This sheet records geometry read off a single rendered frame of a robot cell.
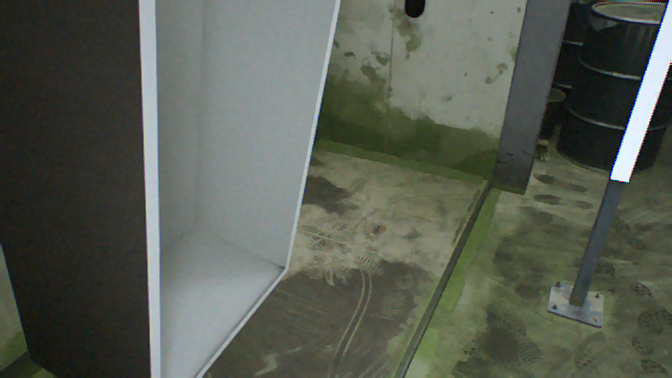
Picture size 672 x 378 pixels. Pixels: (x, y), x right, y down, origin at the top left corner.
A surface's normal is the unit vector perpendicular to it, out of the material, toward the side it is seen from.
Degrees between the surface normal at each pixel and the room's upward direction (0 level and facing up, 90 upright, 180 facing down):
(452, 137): 90
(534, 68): 90
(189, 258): 12
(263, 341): 0
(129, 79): 90
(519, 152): 90
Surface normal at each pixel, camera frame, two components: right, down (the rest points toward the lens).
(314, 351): 0.00, -0.86
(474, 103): -0.45, 0.46
